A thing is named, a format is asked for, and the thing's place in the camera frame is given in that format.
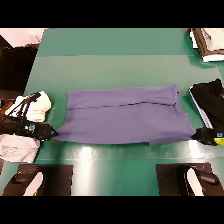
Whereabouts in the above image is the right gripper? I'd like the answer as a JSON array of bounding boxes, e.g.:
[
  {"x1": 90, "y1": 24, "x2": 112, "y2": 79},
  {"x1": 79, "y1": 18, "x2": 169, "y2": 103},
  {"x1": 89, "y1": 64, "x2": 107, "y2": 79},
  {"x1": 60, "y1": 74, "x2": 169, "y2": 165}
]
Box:
[{"x1": 191, "y1": 127, "x2": 218, "y2": 146}]

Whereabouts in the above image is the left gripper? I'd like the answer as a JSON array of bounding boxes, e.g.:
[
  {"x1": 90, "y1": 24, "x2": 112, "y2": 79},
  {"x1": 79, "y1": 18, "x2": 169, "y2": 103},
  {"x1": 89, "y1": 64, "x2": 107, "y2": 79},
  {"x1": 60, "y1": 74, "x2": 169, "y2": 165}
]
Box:
[{"x1": 31, "y1": 123, "x2": 60, "y2": 141}]

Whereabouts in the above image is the lavender T-shirt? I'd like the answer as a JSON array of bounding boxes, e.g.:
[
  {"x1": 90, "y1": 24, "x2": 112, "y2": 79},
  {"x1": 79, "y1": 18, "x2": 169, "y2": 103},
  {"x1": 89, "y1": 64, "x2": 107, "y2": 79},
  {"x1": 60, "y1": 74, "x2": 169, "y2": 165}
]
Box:
[{"x1": 53, "y1": 84, "x2": 196, "y2": 146}]

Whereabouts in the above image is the pale grey garment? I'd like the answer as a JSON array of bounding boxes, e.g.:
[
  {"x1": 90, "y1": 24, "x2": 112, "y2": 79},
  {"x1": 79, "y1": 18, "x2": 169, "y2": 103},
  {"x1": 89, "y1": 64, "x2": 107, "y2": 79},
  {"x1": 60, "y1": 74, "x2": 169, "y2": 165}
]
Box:
[{"x1": 0, "y1": 133, "x2": 41, "y2": 164}]

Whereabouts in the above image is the black garment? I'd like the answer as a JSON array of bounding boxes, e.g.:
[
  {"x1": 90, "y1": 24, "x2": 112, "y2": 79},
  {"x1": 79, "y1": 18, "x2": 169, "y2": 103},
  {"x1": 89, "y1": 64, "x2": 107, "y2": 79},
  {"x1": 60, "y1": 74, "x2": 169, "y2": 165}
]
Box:
[{"x1": 188, "y1": 77, "x2": 224, "y2": 130}]

